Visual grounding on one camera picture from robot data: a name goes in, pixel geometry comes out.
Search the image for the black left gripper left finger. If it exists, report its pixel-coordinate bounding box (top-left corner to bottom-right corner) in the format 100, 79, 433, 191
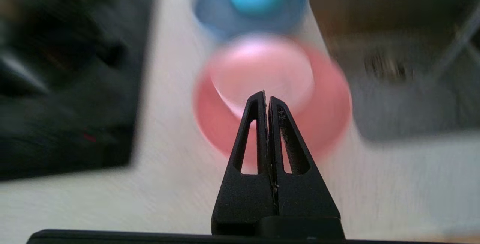
211, 91, 279, 236

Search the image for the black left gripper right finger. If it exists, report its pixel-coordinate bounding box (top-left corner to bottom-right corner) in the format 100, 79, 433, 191
268, 96, 341, 218

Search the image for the stainless steel sink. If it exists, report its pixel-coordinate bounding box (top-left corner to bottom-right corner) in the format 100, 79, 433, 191
302, 0, 480, 142

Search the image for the metal sink drain strainer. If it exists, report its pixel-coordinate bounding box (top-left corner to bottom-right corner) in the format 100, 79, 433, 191
364, 49, 411, 84

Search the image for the large salmon pink plate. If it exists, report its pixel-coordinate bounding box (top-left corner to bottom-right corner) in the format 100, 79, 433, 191
192, 33, 353, 164

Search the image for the blue plate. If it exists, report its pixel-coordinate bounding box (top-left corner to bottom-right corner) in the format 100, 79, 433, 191
192, 0, 310, 44

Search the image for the black induction cooktop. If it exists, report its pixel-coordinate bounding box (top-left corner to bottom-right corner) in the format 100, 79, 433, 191
0, 0, 160, 181

